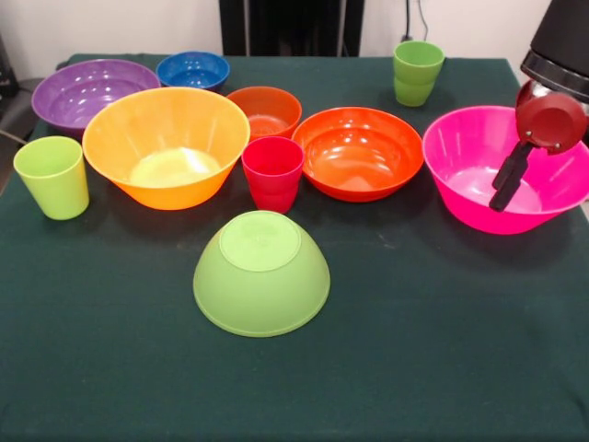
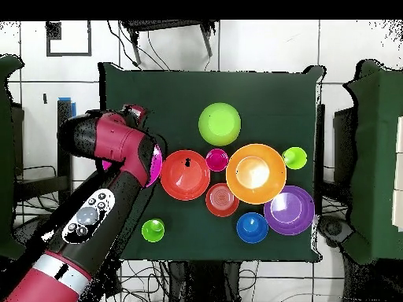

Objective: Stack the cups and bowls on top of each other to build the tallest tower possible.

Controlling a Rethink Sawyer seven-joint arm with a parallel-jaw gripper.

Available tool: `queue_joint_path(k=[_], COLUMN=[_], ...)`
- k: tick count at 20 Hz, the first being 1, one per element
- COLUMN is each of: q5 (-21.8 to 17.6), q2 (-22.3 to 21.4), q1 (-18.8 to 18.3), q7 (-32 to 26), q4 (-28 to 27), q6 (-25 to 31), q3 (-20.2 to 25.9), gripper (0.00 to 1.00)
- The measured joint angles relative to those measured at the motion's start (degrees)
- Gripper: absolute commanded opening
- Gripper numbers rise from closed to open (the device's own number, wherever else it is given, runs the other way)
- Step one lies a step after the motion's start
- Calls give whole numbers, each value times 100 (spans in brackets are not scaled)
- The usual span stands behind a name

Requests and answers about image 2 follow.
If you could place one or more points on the pink bowl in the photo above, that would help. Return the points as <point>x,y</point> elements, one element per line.
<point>156,166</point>

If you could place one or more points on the green bowl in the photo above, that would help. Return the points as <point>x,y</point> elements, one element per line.
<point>219,124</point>

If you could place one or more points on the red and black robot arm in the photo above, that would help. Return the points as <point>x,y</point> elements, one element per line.
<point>104,204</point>

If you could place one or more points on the blue tape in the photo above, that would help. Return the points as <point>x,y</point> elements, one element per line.
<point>73,107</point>

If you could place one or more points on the wide orange-red bowl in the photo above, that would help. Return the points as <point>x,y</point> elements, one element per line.
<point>185,179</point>

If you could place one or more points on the black metal stand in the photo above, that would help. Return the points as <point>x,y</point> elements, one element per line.
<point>163,24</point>

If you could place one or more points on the magenta red cup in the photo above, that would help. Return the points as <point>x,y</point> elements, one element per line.
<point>217,159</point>

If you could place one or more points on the green cup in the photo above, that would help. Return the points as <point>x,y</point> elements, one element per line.
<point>152,230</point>

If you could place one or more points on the small orange-red bowl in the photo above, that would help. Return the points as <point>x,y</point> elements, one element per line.
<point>222,199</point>

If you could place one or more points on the dark green tablecloth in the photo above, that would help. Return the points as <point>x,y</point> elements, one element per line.
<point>267,94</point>

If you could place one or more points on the large yellow-orange bowl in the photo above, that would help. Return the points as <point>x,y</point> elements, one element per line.
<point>255,173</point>

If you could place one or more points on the green cloth side table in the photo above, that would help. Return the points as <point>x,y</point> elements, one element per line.
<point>6,157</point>
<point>374,157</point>

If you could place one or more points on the blue bowl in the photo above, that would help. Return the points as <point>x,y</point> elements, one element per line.
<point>252,228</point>

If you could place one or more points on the lime yellow cup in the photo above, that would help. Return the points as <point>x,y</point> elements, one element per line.
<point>294,158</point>

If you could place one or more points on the purple bowl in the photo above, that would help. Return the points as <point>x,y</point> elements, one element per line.
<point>289,210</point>

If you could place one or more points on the white boxes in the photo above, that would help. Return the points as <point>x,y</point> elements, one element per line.
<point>399,173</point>

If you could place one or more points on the black square floor frame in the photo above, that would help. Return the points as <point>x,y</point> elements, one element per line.
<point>53,30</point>

